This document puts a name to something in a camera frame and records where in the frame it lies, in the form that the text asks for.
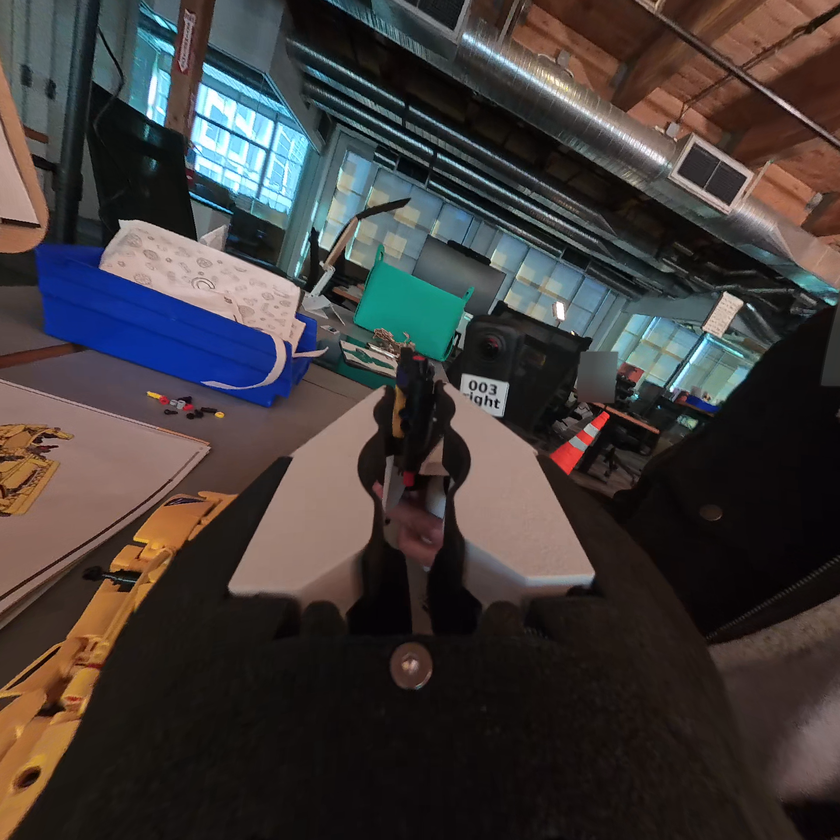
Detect background wooden table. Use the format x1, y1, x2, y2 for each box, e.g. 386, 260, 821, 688
600, 403, 660, 437

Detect black fleece-lined jacket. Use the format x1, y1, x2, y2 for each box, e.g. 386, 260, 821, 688
613, 305, 840, 641

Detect orange traffic cone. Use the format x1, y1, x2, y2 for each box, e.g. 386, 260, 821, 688
550, 410, 611, 473

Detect person's right hand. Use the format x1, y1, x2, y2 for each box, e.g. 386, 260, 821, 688
374, 482, 450, 572

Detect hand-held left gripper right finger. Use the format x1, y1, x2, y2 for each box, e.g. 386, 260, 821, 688
425, 382, 596, 632

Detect printed white paper bag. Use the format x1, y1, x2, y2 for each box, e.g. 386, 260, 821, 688
98, 220, 329, 388

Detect light grey hoodie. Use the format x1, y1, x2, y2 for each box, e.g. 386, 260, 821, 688
709, 591, 840, 808

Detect blue plastic bin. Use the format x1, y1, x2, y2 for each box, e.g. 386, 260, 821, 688
36, 243, 319, 408

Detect grey monitor screen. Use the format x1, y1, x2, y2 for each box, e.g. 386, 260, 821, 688
413, 235, 508, 317

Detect scattered small brick pieces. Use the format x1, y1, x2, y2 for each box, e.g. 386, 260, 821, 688
146, 390, 225, 421

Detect wooden post with red sign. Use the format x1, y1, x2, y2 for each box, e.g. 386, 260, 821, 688
164, 0, 217, 139

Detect yellow brick car model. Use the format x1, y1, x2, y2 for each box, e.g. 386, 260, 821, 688
0, 489, 237, 834

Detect black brick assembly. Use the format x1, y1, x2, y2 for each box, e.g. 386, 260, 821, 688
392, 346, 439, 490

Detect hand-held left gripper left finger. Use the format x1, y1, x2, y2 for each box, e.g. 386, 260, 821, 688
228, 387, 421, 634

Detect grey desk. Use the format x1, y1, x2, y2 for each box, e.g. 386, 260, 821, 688
0, 282, 395, 664

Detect open instruction booklet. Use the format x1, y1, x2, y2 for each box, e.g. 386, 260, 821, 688
0, 377, 211, 624

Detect black pipe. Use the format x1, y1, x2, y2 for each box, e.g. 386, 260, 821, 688
52, 0, 102, 244

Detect black monitor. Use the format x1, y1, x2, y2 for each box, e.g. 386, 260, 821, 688
87, 82, 198, 240

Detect hanging white sign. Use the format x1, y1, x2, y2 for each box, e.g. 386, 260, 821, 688
702, 292, 744, 339

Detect silver ventilation duct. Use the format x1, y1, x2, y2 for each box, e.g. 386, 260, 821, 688
289, 0, 840, 306

